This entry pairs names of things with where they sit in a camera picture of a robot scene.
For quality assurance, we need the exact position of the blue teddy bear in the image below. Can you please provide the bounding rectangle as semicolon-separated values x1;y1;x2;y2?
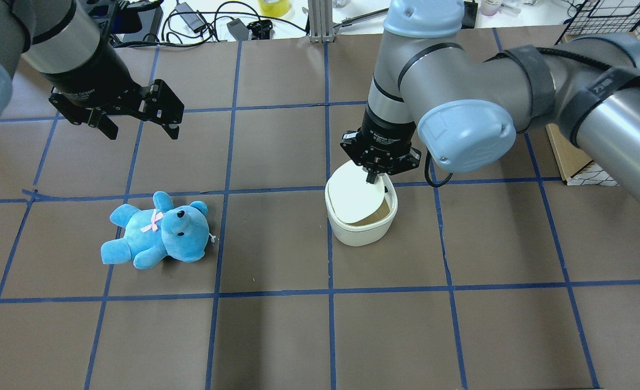
100;192;217;270

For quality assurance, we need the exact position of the grey power brick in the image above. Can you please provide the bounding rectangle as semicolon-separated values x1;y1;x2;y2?
226;18;252;41

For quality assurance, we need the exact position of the black device on table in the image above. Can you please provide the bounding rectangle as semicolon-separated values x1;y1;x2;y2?
79;0;165;44

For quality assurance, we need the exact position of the wooden shelf with wire grid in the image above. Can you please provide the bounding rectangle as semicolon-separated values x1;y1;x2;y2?
547;1;640;187

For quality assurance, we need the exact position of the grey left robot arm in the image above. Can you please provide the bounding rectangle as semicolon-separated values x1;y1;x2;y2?
0;1;184;140

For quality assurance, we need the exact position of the aluminium frame post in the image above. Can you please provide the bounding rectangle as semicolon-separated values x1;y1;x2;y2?
308;0;336;43

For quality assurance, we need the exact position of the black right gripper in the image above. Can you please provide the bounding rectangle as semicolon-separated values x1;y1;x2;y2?
339;104;422;184

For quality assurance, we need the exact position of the yellow tape roll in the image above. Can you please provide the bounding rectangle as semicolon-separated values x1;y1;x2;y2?
258;0;291;18

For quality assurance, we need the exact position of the white trash can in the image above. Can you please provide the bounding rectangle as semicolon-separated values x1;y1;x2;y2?
324;160;399;247

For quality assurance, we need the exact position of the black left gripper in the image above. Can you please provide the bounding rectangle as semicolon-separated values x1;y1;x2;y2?
41;39;185;140

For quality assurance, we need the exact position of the black cable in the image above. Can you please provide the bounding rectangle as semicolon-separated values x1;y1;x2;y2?
112;0;310;48

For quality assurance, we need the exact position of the black power adapter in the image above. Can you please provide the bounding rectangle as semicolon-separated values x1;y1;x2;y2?
174;2;208;33

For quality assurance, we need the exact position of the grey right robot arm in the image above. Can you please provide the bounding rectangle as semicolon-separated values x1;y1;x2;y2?
340;1;640;203

